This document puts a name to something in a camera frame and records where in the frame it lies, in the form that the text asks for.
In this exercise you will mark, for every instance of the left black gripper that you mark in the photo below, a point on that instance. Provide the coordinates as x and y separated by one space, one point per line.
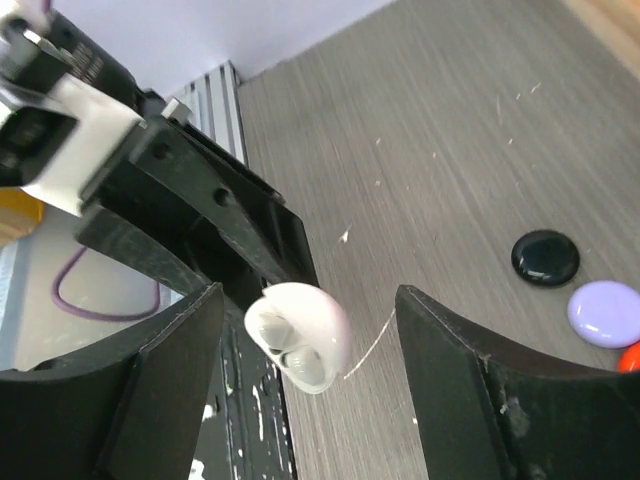
181 207

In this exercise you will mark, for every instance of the black earbud charging case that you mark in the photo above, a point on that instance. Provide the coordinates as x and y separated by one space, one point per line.
545 258

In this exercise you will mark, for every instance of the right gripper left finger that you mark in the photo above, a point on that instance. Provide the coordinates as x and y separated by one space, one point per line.
126 407

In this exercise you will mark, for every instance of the wooden clothes rack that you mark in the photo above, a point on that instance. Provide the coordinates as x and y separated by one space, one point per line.
616 24

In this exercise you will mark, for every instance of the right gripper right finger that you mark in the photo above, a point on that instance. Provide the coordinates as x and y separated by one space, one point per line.
490 408

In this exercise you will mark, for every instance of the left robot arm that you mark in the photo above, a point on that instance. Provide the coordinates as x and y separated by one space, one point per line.
173 205

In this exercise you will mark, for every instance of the orange earbud charging case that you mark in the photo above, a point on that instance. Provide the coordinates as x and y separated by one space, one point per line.
629 361

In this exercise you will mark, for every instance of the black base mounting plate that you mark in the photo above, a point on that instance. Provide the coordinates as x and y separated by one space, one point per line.
244 432

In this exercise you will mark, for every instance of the white earbud charging case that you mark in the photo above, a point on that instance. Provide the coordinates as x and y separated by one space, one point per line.
304 331

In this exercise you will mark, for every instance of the purple earbud charging case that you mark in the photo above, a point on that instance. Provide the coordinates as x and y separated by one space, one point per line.
605 313

